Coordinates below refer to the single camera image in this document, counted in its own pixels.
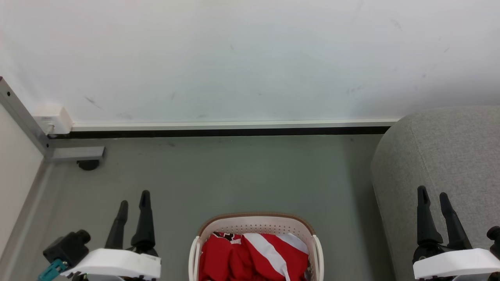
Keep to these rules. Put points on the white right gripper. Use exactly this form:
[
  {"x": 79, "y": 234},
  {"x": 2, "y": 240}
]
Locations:
[{"x": 457, "y": 263}]

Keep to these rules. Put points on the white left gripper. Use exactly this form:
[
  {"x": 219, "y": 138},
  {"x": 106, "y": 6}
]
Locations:
[{"x": 117, "y": 263}]

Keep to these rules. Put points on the red white striped garment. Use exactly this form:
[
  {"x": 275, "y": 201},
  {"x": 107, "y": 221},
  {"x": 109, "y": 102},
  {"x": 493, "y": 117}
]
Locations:
[{"x": 273, "y": 253}]

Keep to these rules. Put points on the grey fabric sofa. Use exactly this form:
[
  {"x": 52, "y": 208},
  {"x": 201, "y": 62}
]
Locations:
[{"x": 441, "y": 156}]

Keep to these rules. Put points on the beige perforated laundry basket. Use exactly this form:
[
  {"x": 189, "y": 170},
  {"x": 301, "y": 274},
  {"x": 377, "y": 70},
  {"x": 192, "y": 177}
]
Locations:
[{"x": 256, "y": 224}]

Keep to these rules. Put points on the white partition panel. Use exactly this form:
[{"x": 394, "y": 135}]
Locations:
[{"x": 15, "y": 175}]

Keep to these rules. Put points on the white black baseboard strip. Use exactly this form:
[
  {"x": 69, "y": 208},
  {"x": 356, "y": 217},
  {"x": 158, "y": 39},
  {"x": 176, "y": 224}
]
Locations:
[{"x": 234, "y": 128}]

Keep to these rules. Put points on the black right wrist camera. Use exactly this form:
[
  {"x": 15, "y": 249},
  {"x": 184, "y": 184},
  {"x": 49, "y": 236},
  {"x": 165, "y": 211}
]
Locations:
[{"x": 494, "y": 239}]

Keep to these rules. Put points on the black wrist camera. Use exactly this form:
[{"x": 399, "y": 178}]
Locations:
[
  {"x": 494, "y": 239},
  {"x": 66, "y": 248}
]

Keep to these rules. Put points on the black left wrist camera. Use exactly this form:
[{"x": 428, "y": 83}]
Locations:
[{"x": 66, "y": 248}]

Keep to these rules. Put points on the black frame foot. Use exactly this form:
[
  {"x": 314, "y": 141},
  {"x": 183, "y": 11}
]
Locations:
[{"x": 88, "y": 164}]

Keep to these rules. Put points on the teal left camera connector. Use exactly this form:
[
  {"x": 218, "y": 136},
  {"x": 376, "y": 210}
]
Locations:
[{"x": 52, "y": 272}]

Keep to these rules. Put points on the grey aluminium frame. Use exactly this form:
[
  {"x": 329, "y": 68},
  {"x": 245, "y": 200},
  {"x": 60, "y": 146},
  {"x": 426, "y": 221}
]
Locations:
[{"x": 23, "y": 117}]

